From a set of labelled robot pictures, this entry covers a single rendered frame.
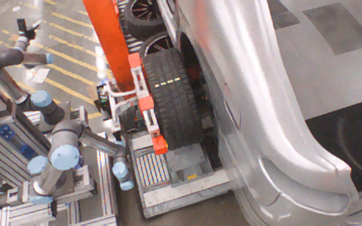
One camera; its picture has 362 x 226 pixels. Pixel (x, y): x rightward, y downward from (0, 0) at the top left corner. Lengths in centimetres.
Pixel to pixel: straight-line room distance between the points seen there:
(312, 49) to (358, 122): 54
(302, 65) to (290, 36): 24
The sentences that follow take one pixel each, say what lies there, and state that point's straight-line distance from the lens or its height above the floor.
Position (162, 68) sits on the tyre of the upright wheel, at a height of 117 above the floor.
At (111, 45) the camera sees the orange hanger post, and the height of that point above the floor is 112.
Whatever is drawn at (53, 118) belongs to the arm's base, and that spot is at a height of 87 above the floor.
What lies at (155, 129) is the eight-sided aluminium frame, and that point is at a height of 96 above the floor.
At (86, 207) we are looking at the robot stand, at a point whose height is 21.
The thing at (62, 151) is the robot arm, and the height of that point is 136.
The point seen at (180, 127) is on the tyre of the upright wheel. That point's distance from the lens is 176.
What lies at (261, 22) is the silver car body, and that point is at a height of 175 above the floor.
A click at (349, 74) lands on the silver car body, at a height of 96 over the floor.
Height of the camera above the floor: 244
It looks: 54 degrees down
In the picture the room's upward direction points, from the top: 10 degrees counter-clockwise
